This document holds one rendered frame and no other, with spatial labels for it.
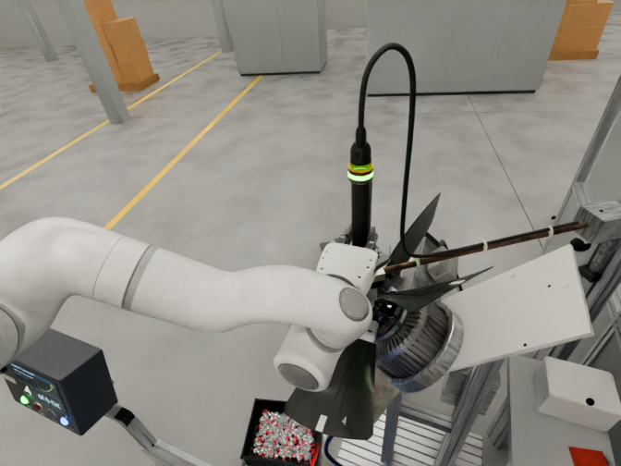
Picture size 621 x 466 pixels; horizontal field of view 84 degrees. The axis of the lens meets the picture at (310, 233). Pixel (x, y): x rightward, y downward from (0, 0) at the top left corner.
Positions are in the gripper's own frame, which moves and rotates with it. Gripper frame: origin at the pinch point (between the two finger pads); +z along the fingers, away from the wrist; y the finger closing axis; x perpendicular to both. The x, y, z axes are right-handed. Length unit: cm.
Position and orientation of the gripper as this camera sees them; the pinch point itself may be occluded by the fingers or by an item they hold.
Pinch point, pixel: (360, 236)
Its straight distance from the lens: 70.6
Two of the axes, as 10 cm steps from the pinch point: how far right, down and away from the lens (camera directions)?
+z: 3.7, -6.1, 7.0
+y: 9.2, 1.8, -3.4
